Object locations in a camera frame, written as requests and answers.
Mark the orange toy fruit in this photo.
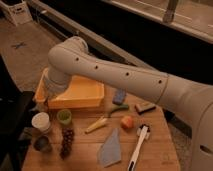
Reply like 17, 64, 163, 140
121, 116, 134, 129

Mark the blue folded cloth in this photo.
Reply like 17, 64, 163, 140
97, 128, 121, 167

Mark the blue sponge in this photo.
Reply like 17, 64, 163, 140
112, 89, 126, 105

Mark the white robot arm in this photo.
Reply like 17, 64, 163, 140
43, 36, 213, 171

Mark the black chair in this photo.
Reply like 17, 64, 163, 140
0, 54, 34, 171

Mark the grey metal post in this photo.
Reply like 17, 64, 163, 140
163, 0, 179, 23

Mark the white handled brush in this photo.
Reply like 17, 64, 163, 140
128, 125, 150, 171

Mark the yellow plastic bin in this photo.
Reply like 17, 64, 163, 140
34, 68, 106, 111

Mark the dark toy grape bunch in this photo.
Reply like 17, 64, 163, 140
60, 128, 74, 159

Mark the white cup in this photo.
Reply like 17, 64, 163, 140
31, 112, 51, 133

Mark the black and tan brush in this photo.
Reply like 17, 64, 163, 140
135, 102, 156, 115

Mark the white box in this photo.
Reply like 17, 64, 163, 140
0, 0, 32, 26

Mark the green plastic cup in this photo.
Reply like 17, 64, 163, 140
57, 109, 72, 125

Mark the metal cup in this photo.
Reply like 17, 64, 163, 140
33, 136, 52, 153

